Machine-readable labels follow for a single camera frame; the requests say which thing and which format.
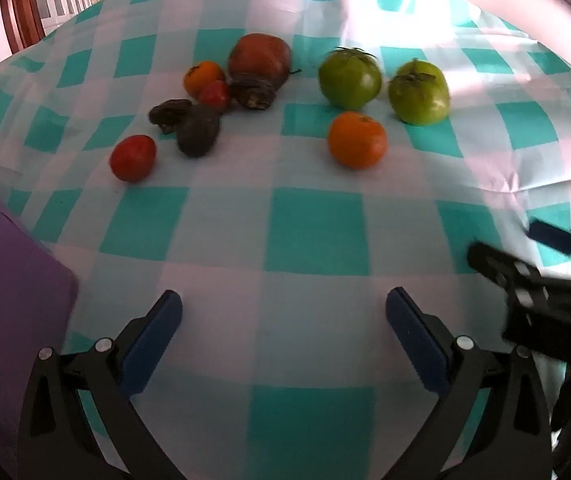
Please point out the brown wooden frame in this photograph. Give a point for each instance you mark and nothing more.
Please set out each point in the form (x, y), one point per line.
(23, 5)

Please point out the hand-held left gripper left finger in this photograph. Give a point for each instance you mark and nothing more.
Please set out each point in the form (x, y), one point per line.
(153, 340)

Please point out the dark avocado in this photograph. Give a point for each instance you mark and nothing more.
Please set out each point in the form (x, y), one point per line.
(198, 132)

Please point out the purple plastic board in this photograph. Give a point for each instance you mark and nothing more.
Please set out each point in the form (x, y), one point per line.
(10, 300)

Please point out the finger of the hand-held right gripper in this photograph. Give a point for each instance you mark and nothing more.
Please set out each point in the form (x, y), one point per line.
(495, 262)
(553, 239)

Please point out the teal white checkered tablecloth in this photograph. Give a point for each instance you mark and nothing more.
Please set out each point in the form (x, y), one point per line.
(275, 240)

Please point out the red tomato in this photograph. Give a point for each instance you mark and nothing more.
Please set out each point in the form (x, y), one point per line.
(133, 158)
(214, 96)

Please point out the green tomato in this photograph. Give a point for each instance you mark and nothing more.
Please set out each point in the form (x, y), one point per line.
(419, 94)
(350, 80)

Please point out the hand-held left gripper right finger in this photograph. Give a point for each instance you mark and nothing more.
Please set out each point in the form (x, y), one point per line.
(415, 340)

